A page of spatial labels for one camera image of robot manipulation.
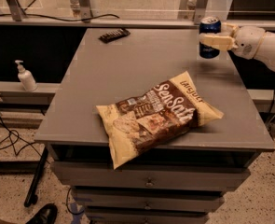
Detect brown yellow chip bag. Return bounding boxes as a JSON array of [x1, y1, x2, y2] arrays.
[[97, 72, 223, 169]]

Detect grey drawer cabinet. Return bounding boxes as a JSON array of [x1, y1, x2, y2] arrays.
[[36, 28, 275, 224]]

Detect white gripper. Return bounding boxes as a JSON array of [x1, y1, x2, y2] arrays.
[[199, 22, 266, 60]]

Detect dark candy bar wrapper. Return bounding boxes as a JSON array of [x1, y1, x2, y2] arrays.
[[99, 28, 131, 44]]

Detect metal frame rail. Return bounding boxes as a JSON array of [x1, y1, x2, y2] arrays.
[[0, 16, 275, 31]]

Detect blue pepsi can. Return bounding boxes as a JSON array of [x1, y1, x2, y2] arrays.
[[199, 16, 221, 59]]

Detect black stand leg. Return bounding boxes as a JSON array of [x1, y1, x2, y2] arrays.
[[24, 148, 48, 207]]

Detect white pump lotion bottle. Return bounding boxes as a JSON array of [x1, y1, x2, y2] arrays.
[[15, 60, 37, 91]]

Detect black cable on rail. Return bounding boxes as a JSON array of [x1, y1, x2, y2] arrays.
[[0, 12, 120, 22]]

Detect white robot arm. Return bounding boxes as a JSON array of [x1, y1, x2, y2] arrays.
[[199, 22, 275, 72]]

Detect black shoe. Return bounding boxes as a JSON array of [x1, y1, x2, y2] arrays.
[[26, 203, 58, 224]]

